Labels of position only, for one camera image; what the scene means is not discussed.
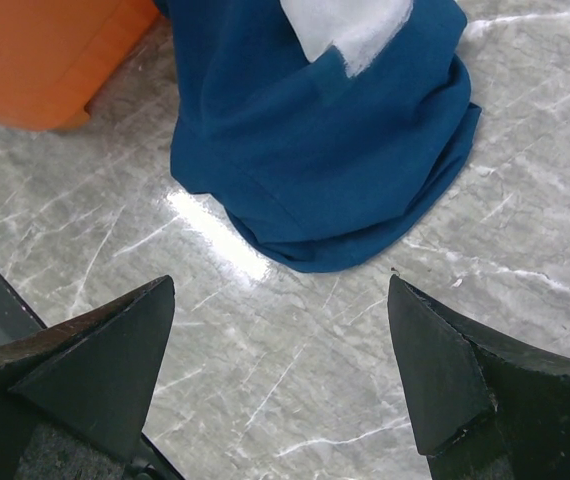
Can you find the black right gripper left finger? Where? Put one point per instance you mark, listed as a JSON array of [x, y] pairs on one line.
[[75, 385]]

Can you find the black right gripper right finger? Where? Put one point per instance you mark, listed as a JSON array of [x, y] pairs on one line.
[[482, 404]]

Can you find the blue Mickey Mouse t-shirt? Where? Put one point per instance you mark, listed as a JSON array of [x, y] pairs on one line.
[[325, 129]]

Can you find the orange plastic basket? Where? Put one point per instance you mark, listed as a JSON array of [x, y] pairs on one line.
[[56, 55]]

